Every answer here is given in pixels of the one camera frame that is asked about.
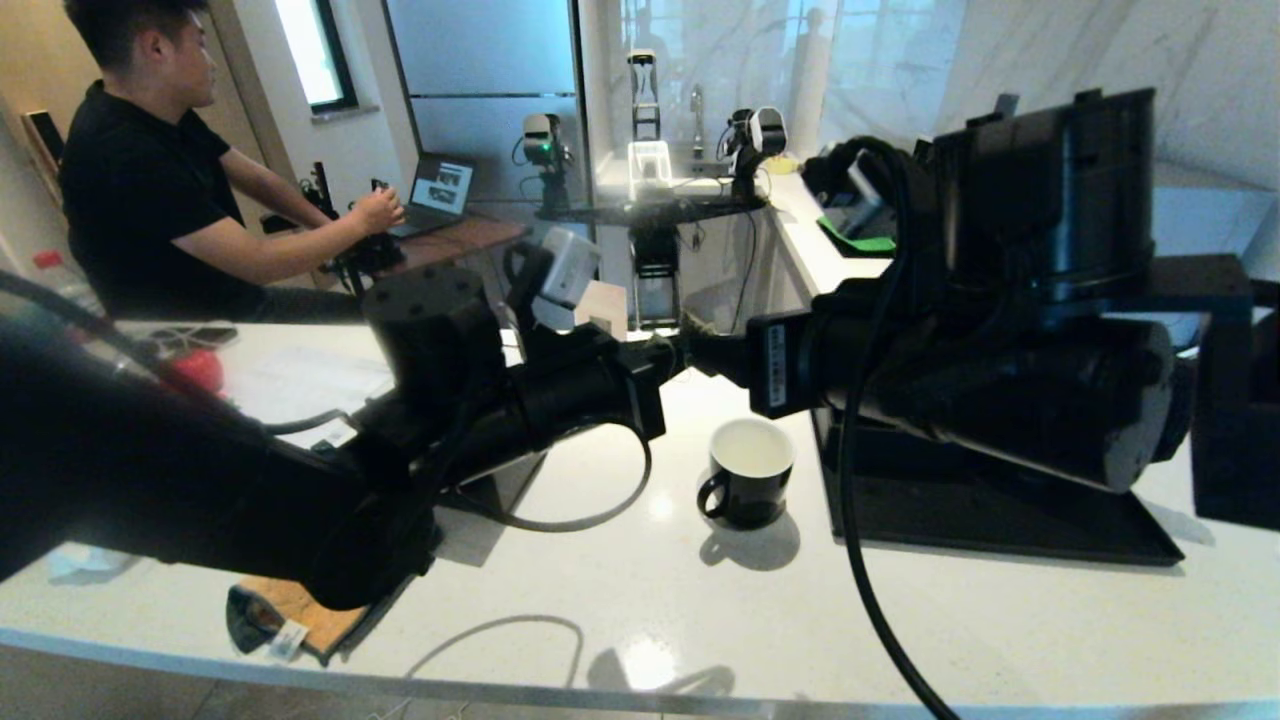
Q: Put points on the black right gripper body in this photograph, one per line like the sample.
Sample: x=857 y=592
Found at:
x=795 y=365

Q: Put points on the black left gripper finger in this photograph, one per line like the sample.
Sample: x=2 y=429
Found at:
x=678 y=345
x=680 y=365

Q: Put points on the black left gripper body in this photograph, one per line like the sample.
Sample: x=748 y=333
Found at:
x=640 y=395

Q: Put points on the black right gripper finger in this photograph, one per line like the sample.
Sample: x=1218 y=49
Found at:
x=725 y=370
x=722 y=342

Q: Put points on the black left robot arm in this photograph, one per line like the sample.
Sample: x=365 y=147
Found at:
x=150 y=470

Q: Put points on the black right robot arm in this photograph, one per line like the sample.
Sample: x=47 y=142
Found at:
x=1050 y=400

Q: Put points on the beige QR code sign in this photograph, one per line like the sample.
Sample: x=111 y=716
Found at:
x=612 y=305

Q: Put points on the black teleoperation stand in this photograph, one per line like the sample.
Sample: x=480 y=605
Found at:
x=655 y=255

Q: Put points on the black mug white inside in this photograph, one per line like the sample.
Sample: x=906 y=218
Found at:
x=745 y=480

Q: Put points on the green silicone mat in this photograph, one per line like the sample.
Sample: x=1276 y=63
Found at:
x=870 y=243

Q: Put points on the black tissue box white top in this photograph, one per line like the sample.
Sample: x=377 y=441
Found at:
x=505 y=485

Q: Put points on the white and black mast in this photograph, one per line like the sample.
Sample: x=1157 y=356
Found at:
x=649 y=165

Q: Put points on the black rectangular serving tray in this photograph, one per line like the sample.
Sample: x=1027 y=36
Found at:
x=950 y=520

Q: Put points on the chrome faucet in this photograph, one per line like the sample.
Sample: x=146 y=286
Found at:
x=697 y=120

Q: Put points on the brown wooden side table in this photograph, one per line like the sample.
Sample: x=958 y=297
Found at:
x=470 y=238

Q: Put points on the open laptop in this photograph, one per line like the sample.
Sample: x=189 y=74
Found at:
x=442 y=190

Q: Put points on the black leader control rig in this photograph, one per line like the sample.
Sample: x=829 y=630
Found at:
x=360 y=250

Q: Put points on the printed white paper sheet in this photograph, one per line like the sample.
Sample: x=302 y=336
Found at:
x=310 y=375

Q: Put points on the grey steel refrigerator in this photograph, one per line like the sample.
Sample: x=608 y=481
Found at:
x=500 y=50

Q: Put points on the orange microfiber cloth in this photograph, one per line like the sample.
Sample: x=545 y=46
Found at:
x=290 y=620

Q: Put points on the dark brown coaster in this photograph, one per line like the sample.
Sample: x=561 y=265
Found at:
x=205 y=336

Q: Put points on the red toy bell pepper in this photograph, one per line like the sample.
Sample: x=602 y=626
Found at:
x=200 y=370

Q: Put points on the dark framed window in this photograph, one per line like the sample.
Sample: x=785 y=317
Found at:
x=315 y=50

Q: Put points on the person in black shirt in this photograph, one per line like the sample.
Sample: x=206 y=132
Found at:
x=140 y=200

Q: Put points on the crumpled white tissue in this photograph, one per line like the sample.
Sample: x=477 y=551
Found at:
x=90 y=562

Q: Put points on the clear water bottle red cap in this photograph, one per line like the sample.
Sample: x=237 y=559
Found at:
x=65 y=285

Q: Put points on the black electronic door lock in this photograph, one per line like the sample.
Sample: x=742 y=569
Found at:
x=45 y=135

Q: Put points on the beige wooden door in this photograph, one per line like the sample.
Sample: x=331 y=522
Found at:
x=30 y=50

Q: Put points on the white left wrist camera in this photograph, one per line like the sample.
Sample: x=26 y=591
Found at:
x=570 y=265

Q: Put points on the dark wall socket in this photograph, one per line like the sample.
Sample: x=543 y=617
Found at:
x=1006 y=103

